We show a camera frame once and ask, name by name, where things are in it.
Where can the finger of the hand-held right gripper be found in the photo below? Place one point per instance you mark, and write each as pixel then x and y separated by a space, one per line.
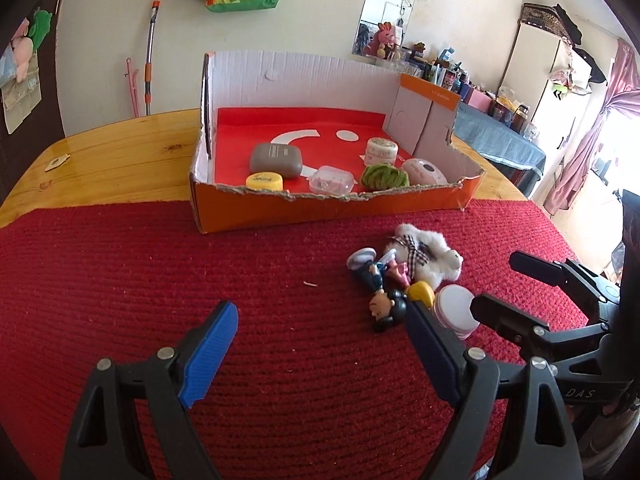
pixel 505 317
pixel 537 267

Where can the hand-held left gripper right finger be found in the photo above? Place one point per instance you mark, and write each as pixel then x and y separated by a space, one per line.
pixel 435 355

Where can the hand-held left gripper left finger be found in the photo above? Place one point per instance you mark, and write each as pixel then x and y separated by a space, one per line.
pixel 210 355

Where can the white round jar lid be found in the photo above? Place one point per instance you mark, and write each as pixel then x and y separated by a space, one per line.
pixel 455 310

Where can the yellow figurine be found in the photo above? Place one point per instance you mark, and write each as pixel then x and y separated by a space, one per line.
pixel 421 292

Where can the black-haired figurine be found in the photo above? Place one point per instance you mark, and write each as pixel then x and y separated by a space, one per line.
pixel 387 310

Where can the white plush bear plaid bow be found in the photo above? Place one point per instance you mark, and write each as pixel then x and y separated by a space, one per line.
pixel 440 260

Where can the pink figurine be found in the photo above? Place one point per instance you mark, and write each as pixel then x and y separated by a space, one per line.
pixel 398 271

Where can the dark blue figurine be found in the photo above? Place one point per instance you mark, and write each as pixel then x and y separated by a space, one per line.
pixel 370 270

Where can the pale pink round device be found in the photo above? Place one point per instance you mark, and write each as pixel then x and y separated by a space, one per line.
pixel 424 172

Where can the green knitted scrunchie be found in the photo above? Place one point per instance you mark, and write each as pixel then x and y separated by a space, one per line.
pixel 384 176

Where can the orange cardboard box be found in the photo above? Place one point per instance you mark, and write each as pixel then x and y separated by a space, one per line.
pixel 325 210

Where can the yellow round lid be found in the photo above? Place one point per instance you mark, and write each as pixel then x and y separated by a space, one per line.
pixel 264 181

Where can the cream round jar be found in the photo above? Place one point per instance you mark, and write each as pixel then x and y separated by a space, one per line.
pixel 381 151

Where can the clear plastic case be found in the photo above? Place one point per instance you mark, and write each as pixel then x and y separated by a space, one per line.
pixel 330 180

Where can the grey earbud case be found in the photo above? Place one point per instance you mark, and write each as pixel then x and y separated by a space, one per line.
pixel 275 160

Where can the red knitted mat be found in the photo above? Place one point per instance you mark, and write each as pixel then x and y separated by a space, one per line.
pixel 200 270

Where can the pink curtain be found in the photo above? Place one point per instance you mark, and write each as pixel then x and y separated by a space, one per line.
pixel 590 150

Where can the blue denim table cloth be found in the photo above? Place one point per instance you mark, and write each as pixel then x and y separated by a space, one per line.
pixel 505 142

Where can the row of toiletry bottles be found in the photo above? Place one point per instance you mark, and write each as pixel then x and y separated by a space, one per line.
pixel 465 87

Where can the white wardrobe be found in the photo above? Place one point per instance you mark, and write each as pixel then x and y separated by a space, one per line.
pixel 535 70

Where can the black hanging garment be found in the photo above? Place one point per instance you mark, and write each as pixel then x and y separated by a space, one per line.
pixel 592 65

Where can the small wooden tag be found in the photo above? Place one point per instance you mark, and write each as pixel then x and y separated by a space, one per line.
pixel 56 162

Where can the leopard print suitcase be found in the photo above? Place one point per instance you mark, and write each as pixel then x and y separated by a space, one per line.
pixel 545 20

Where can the dark brown door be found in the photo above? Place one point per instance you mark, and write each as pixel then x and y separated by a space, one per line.
pixel 20 160

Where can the pink rabbit plush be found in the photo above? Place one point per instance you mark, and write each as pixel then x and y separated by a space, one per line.
pixel 385 37

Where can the pink plastic hanger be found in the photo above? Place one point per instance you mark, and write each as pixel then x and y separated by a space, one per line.
pixel 132 90

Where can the mop with orange grip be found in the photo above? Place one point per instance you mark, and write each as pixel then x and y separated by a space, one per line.
pixel 150 60

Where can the clear plastic bag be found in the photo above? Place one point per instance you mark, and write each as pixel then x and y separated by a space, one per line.
pixel 5 67

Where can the pink pig plush toy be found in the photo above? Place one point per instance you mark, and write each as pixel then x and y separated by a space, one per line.
pixel 22 50

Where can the green plush toy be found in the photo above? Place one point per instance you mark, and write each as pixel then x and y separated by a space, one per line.
pixel 41 25

